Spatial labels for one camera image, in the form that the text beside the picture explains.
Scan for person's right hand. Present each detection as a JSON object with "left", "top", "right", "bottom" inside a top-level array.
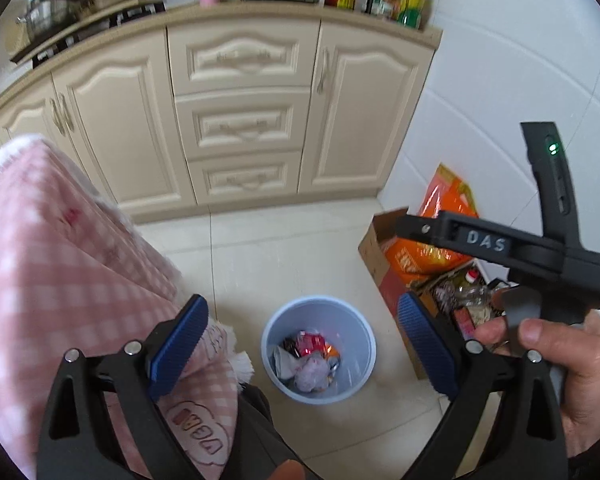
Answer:
[{"left": 472, "top": 309, "right": 600, "bottom": 461}]

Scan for white paper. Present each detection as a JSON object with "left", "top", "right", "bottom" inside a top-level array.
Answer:
[{"left": 272, "top": 345, "right": 301, "bottom": 381}]

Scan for person's left hand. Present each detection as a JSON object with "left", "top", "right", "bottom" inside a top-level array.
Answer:
[{"left": 270, "top": 460, "right": 303, "bottom": 480}]

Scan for orange printed bag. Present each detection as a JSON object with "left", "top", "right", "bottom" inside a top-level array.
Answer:
[{"left": 385, "top": 162, "right": 481, "bottom": 273}]

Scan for black gas stove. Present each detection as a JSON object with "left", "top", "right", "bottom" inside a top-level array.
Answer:
[{"left": 9, "top": 0, "right": 167, "bottom": 65}]

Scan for brown cardboard box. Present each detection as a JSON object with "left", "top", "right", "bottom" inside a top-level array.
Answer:
[{"left": 357, "top": 206, "right": 511, "bottom": 381}]

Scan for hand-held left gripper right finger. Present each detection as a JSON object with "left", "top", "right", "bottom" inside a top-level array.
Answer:
[{"left": 397, "top": 291, "right": 570, "bottom": 480}]

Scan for cream base cabinet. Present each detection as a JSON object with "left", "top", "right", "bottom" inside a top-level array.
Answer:
[{"left": 0, "top": 2, "right": 443, "bottom": 223}]

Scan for large cream drawer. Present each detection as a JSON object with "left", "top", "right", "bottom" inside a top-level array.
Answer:
[{"left": 167, "top": 20, "right": 322, "bottom": 96}]

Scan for middle cream drawer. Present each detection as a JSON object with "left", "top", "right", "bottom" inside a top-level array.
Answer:
[{"left": 175, "top": 87, "right": 311, "bottom": 161}]

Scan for light blue trash bin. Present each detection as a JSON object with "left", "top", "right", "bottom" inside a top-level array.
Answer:
[{"left": 260, "top": 296, "right": 377, "bottom": 404}]

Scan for pink checked tablecloth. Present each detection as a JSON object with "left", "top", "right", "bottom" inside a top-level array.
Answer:
[{"left": 0, "top": 134, "right": 256, "bottom": 480}]

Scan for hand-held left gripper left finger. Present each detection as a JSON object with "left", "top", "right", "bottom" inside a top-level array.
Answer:
[{"left": 36, "top": 294, "right": 216, "bottom": 480}]

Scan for trash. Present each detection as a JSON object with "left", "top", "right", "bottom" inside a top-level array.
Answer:
[{"left": 294, "top": 355, "right": 331, "bottom": 392}]

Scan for small cream drawer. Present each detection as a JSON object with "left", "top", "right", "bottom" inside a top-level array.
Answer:
[{"left": 187, "top": 150, "right": 303, "bottom": 206}]

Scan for black glass cooktop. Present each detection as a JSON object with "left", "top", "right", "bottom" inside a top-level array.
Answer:
[{"left": 30, "top": 2, "right": 166, "bottom": 68}]

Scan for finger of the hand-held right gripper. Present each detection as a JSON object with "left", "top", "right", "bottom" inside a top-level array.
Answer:
[{"left": 394, "top": 210, "right": 515, "bottom": 263}]

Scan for red cap plastic bottle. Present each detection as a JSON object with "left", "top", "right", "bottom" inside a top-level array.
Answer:
[{"left": 450, "top": 270, "right": 488, "bottom": 308}]

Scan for steel steamer pot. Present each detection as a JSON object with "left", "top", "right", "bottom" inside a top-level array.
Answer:
[{"left": 17, "top": 0, "right": 86, "bottom": 41}]

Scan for person's dark trousers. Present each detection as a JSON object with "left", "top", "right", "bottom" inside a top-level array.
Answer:
[{"left": 237, "top": 382, "right": 306, "bottom": 480}]

